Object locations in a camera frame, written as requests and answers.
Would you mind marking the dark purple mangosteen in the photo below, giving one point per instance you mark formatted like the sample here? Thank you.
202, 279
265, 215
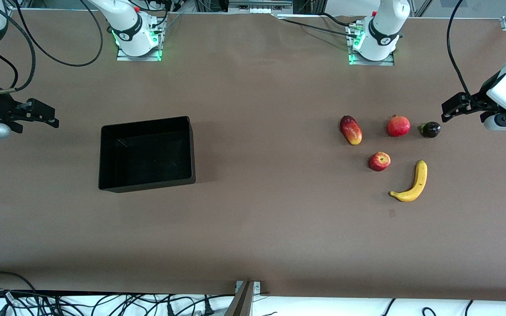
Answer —
431, 130

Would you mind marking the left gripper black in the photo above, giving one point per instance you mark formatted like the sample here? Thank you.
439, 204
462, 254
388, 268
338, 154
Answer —
481, 97

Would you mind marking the red yellow mango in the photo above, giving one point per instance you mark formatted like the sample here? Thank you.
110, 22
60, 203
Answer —
351, 130

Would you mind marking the metal edge bracket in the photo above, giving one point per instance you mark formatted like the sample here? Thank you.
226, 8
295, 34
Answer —
257, 287

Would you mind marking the grey socket rail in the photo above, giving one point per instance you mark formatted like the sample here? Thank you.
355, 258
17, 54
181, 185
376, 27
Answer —
259, 4

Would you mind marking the black plastic box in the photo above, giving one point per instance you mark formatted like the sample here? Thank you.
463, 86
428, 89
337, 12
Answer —
147, 158

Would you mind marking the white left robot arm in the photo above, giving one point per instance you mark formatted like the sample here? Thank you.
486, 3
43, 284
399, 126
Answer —
384, 30

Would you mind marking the metal base plate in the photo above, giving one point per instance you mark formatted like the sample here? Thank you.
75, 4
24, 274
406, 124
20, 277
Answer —
358, 62
123, 57

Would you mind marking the red yellow apple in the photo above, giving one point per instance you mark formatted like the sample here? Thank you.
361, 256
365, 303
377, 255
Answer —
379, 161

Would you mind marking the black power plug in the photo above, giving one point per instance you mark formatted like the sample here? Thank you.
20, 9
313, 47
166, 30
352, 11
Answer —
207, 309
170, 309

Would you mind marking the red pomegranate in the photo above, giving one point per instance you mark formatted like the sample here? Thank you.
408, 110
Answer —
398, 126

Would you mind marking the yellow banana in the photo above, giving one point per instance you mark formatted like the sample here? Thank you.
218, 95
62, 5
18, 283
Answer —
420, 180

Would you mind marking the grey camera stand beam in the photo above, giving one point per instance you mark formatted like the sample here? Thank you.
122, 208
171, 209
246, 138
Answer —
240, 303

